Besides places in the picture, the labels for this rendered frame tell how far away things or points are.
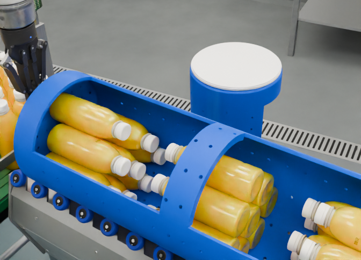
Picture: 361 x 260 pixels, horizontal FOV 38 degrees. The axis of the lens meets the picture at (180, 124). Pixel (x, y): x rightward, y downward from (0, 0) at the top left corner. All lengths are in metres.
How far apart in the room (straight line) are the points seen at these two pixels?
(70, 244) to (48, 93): 0.38
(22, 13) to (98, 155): 0.33
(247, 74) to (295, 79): 1.98
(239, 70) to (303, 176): 0.55
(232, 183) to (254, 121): 0.61
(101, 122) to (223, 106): 0.50
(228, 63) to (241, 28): 2.53
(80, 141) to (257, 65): 0.67
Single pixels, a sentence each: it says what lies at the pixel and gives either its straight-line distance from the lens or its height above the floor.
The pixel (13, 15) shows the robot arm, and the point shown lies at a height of 1.40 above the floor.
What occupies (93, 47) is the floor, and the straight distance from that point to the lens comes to 3.95.
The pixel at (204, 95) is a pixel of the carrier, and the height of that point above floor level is 0.99.
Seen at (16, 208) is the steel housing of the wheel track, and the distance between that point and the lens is 1.44.
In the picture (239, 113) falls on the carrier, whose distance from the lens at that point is 1.54.
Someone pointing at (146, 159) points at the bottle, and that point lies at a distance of 1.25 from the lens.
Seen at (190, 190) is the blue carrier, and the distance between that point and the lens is 0.95.
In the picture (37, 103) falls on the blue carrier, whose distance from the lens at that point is 1.18.
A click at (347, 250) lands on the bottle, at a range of 0.95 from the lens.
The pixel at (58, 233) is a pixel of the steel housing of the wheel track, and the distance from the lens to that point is 1.35.
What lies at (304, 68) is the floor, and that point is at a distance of 3.66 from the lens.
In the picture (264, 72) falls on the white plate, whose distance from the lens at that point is 1.57.
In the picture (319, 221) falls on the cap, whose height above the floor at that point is 1.15.
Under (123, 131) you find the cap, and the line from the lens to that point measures 1.14.
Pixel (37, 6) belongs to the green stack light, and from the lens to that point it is 1.75.
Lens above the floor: 1.85
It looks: 37 degrees down
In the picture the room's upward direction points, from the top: 2 degrees counter-clockwise
